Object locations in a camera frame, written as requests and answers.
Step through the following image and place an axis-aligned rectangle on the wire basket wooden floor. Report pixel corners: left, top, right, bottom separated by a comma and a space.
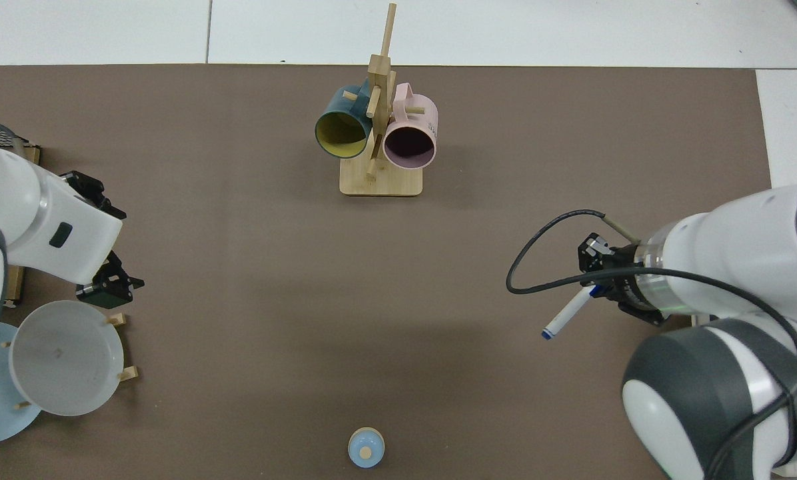
0, 113, 42, 309

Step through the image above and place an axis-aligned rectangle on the teal cup yellow inside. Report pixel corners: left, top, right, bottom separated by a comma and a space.
315, 83, 374, 159

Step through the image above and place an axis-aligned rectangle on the brown table cloth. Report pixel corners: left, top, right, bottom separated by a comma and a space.
0, 65, 776, 480

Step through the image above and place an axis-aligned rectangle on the wooden plate rack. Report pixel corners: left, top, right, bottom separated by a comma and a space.
0, 312, 139, 411

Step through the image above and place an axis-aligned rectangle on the wooden cup stand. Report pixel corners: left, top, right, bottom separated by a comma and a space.
339, 3, 424, 197

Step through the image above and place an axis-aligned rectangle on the blue and white marker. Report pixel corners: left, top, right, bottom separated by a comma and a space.
541, 283, 604, 341

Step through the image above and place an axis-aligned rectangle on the grey plate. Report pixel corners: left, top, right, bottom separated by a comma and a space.
8, 300, 125, 417

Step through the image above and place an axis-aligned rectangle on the small blue round knob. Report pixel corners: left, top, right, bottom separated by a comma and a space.
347, 427, 386, 469

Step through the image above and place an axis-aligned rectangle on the pink cup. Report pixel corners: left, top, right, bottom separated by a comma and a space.
382, 83, 438, 170

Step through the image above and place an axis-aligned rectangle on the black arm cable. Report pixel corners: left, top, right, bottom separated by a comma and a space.
505, 209, 797, 480

